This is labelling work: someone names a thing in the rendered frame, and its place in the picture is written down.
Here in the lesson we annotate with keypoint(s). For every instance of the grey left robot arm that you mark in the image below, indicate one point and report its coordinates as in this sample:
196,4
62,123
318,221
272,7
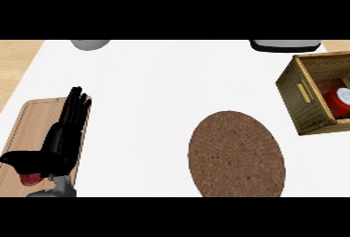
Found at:
58,189

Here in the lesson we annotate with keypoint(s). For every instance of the red can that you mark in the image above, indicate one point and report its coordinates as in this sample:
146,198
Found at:
338,101

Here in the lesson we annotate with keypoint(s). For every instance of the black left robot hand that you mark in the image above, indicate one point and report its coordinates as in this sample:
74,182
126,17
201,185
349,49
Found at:
61,145

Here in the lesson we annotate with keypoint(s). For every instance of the wooden crate basket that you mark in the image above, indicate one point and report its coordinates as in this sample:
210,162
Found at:
304,102

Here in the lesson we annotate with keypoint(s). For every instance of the grey round bowl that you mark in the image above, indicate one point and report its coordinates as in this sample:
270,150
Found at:
89,44

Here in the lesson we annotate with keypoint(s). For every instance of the brown oval placemat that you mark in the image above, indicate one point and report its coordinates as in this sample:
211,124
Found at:
236,154

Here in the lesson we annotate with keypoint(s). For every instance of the wooden cutting board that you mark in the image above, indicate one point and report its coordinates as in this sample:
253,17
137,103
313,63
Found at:
31,129

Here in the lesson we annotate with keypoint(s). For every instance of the red vegetable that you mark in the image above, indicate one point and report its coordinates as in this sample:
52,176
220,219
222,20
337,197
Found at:
31,179

